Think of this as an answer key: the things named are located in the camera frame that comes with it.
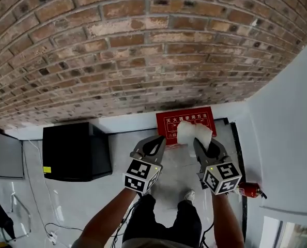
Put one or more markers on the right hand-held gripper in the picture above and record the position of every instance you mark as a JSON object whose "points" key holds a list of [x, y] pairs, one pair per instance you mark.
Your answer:
{"points": [[222, 178]]}

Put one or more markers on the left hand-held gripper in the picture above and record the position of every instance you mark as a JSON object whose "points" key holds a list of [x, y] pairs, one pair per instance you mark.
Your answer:
{"points": [[140, 176]]}

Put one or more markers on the red fire extinguisher box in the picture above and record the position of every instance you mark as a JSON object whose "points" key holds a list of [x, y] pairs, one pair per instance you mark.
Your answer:
{"points": [[169, 128]]}

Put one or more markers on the white cloth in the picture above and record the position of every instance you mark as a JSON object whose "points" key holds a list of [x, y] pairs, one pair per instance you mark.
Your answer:
{"points": [[192, 132]]}

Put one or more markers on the person's left forearm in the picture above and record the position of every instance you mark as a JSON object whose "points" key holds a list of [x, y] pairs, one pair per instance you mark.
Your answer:
{"points": [[107, 216]]}

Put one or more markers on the person's right forearm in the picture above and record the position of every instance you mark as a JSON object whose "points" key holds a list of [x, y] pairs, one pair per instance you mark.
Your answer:
{"points": [[227, 221]]}

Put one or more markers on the red fire extinguisher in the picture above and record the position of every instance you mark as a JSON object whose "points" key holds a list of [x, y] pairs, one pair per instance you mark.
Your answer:
{"points": [[249, 190]]}

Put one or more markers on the black box cabinet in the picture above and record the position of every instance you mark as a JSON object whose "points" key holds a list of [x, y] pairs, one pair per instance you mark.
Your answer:
{"points": [[73, 151]]}

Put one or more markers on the person's right shoe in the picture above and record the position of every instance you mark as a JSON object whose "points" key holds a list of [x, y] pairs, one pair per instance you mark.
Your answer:
{"points": [[189, 195]]}

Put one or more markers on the person's black trousers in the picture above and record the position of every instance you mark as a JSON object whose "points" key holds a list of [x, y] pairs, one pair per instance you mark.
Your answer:
{"points": [[169, 221]]}

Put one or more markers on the person's grey shirt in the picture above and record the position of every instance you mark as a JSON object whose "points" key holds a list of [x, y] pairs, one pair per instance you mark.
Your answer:
{"points": [[153, 244]]}

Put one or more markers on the window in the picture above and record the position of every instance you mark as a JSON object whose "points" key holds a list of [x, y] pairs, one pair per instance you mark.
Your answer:
{"points": [[298, 235]]}

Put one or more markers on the white power strip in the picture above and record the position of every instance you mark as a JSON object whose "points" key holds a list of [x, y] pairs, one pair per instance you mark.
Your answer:
{"points": [[52, 238]]}

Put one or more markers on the metal chair frame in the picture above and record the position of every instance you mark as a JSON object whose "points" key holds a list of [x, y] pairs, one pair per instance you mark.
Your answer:
{"points": [[28, 216]]}

